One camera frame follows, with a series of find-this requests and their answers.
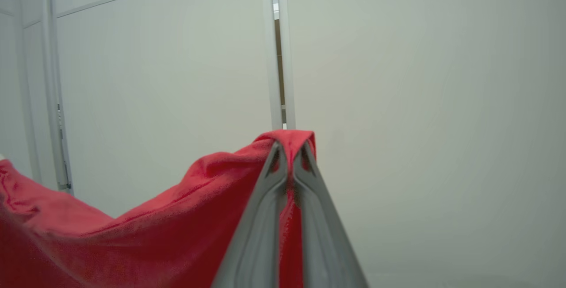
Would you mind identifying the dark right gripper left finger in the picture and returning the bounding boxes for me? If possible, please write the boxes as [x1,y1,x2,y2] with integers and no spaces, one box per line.
[211,141,288,288]

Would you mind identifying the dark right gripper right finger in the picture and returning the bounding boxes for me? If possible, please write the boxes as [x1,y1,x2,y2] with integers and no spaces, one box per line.
[292,142,370,288]

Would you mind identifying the red garment white striped trim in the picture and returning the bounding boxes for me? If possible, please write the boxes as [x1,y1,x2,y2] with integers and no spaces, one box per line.
[0,130,317,288]

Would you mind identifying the metal partition post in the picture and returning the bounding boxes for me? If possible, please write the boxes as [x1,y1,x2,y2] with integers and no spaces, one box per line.
[259,0,297,131]

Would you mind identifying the partition corner post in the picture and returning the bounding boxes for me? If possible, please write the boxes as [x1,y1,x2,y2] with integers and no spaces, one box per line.
[41,0,74,195]

